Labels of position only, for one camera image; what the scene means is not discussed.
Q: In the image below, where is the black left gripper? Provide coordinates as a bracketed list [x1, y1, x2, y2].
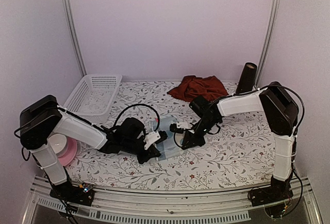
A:
[122, 135, 160, 165]

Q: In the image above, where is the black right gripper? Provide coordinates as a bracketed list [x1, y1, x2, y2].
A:
[182, 116, 219, 149]

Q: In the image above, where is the blue orange patterned towel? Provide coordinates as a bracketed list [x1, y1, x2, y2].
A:
[155, 116, 186, 162]

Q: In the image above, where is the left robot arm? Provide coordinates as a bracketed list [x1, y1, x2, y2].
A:
[14, 95, 167, 200]

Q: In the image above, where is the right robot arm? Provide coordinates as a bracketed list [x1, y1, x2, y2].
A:
[181, 82, 300, 201]

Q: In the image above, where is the floral tablecloth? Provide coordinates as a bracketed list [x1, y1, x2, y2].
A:
[67, 81, 275, 191]

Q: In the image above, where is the dark red towel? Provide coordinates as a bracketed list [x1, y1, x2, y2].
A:
[167, 75, 228, 102]

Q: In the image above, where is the pink plate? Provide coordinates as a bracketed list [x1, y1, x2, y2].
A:
[58, 137, 78, 166]

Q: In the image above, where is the black cylinder cup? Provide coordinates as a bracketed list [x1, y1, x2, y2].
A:
[235, 62, 257, 94]

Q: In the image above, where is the white plastic basket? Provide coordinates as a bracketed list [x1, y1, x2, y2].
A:
[63, 74, 122, 124]

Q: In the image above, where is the white bowl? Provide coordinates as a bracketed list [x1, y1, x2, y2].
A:
[48, 134, 68, 157]

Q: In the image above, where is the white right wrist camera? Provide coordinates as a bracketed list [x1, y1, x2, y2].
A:
[170, 122, 191, 134]

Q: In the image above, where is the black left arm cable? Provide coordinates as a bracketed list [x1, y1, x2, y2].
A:
[112, 103, 161, 134]

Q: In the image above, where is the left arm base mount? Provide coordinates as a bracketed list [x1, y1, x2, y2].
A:
[49, 181, 95, 206]

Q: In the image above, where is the front aluminium rail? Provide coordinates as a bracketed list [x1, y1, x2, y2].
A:
[22, 176, 325, 223]

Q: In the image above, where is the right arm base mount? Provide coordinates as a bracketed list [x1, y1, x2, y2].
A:
[247, 177, 293, 206]

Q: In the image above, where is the right aluminium frame post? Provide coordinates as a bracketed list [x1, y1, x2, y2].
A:
[254, 0, 281, 86]

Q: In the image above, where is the aluminium frame post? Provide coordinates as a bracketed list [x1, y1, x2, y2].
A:
[254, 0, 281, 86]
[62, 0, 87, 77]

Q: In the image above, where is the left aluminium frame post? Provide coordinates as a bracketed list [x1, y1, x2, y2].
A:
[62, 0, 87, 77]

